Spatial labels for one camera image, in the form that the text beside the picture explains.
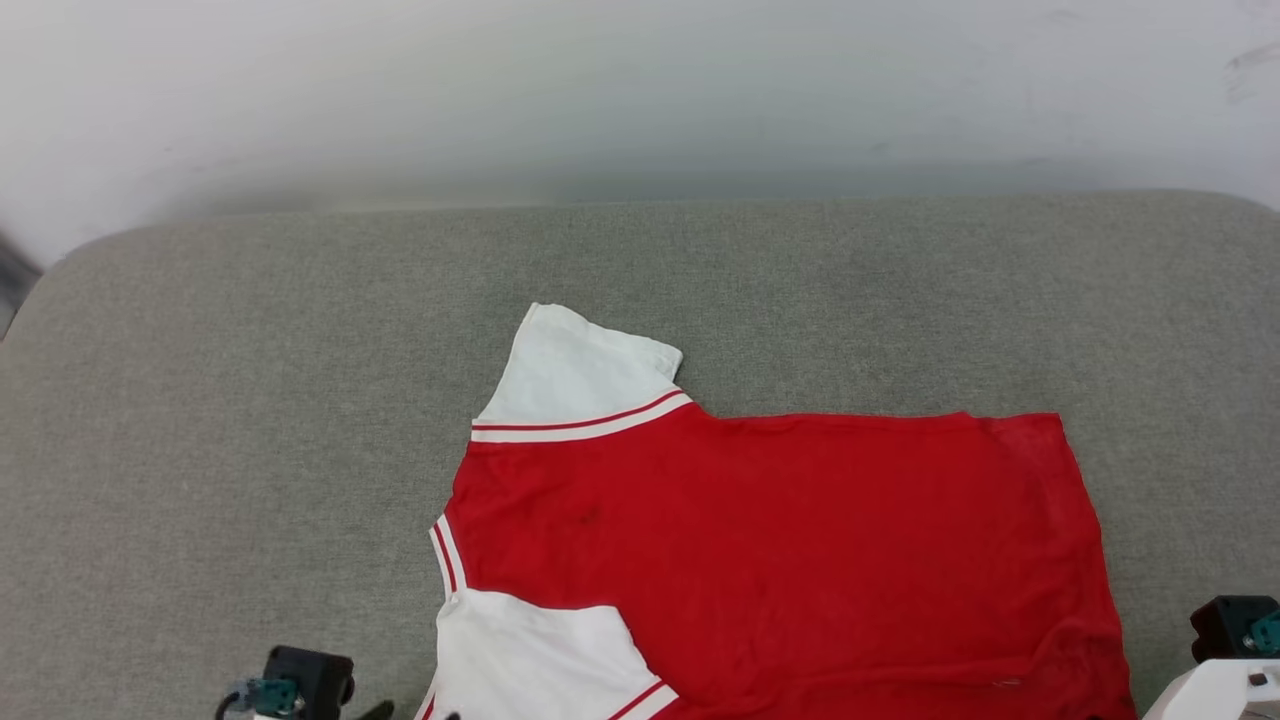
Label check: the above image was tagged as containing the right gripper body white and black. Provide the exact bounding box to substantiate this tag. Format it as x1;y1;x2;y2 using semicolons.
1143;658;1280;720

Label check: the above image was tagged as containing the red and white basketball jersey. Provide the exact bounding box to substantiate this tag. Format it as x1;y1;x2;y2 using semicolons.
415;303;1139;720

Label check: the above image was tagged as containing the teal left camera plug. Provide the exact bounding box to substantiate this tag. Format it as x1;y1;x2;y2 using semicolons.
240;677;302;717

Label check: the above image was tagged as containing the grey fabric sofa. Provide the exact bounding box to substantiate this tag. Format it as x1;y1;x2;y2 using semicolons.
0;190;1280;720

